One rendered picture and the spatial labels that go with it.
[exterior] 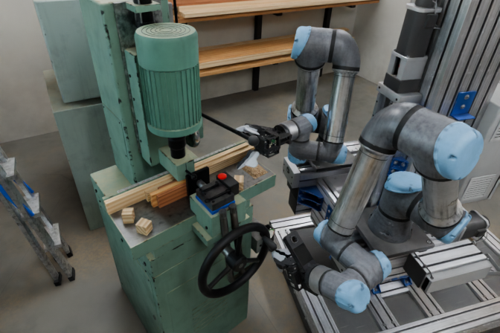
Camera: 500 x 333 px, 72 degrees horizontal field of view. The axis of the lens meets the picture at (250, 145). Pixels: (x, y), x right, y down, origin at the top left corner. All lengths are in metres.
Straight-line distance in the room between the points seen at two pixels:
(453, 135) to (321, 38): 0.61
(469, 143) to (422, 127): 0.09
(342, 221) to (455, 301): 1.20
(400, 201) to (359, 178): 0.32
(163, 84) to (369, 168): 0.60
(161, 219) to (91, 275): 1.16
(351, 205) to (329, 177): 0.73
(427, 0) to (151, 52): 0.84
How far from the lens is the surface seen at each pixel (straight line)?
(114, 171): 1.61
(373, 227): 1.33
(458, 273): 1.48
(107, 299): 2.17
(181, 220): 1.18
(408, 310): 1.97
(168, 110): 1.04
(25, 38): 3.41
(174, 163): 1.20
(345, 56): 1.25
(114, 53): 1.20
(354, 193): 0.95
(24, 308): 2.31
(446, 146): 0.80
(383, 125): 0.86
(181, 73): 1.00
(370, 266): 0.99
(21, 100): 3.58
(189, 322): 1.64
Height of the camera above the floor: 1.74
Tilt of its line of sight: 33 degrees down
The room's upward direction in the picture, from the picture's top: 2 degrees clockwise
